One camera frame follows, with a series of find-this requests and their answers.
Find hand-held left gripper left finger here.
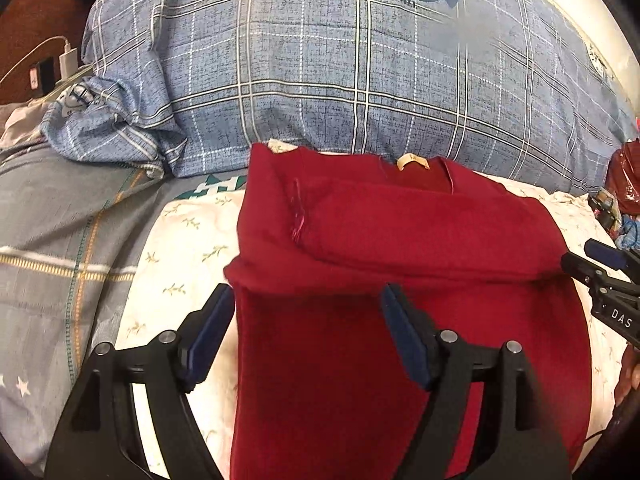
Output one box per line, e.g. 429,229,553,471
45,284,236,480

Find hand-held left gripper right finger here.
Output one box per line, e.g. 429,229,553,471
380,283,574,480

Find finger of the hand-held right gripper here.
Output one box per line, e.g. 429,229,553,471
584,239,640,283
560,252,615,292

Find red knit sweater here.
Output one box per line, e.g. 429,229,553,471
223,142,594,480

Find person's right hand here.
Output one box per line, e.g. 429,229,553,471
615,341,640,407

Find blue crumpled bag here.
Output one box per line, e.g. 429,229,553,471
616,214,640,252

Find small black device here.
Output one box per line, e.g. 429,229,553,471
587,189,622,233

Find red plastic bag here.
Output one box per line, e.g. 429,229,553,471
604,138,640,217

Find white floral cloth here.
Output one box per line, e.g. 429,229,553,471
114,139,632,480

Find grey bed sheet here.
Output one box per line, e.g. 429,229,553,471
0,142,251,473

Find blue plaid pillow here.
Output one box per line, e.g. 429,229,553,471
42,0,640,197

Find pinkish grey cloth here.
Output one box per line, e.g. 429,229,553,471
0,101,53,152

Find white charger plug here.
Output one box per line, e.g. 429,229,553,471
58,47,81,82

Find brown wooden headboard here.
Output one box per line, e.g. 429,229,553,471
0,0,103,107

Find white charger cable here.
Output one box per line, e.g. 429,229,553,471
0,35,69,87

